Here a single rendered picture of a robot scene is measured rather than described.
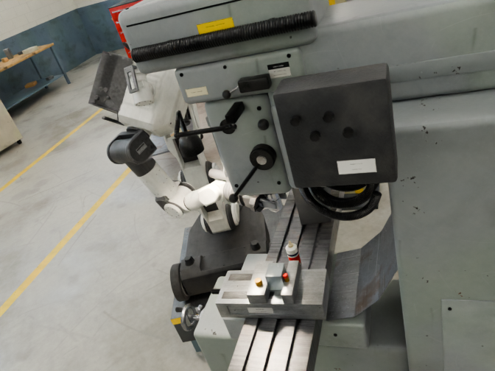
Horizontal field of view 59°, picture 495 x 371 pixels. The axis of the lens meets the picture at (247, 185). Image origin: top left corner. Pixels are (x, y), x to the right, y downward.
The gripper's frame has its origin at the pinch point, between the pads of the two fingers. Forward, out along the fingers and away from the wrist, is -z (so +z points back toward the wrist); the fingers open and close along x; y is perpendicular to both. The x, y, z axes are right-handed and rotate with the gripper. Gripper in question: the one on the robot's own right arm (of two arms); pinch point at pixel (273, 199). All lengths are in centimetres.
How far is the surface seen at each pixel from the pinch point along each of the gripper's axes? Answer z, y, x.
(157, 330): 120, 125, -8
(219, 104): 0.1, -38.1, -10.3
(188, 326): 47, 63, -23
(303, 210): 7.8, 23.7, 23.0
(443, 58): -50, -42, 8
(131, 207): 260, 127, 81
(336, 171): -40, -32, -24
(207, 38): -7, -57, -15
